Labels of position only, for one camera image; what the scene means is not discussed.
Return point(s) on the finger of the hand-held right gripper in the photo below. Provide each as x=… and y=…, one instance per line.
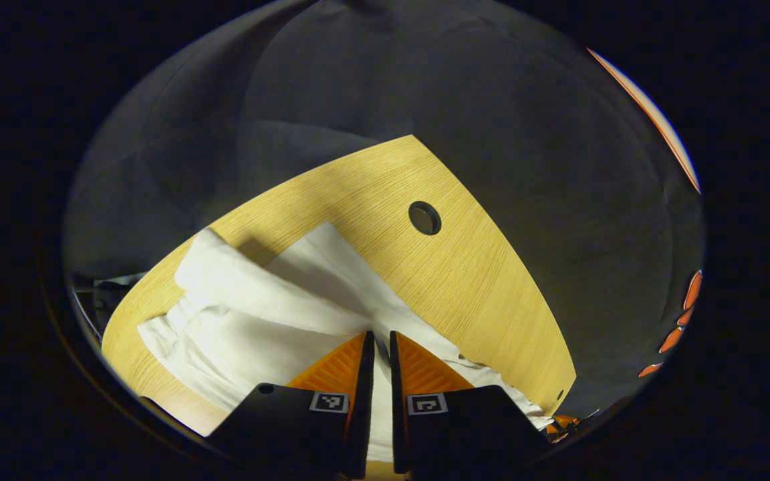
x=562, y=422

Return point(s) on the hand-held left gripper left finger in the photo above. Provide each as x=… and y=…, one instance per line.
x=362, y=407

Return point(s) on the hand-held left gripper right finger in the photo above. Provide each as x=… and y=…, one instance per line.
x=398, y=414

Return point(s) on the white jeans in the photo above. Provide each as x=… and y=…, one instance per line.
x=244, y=321

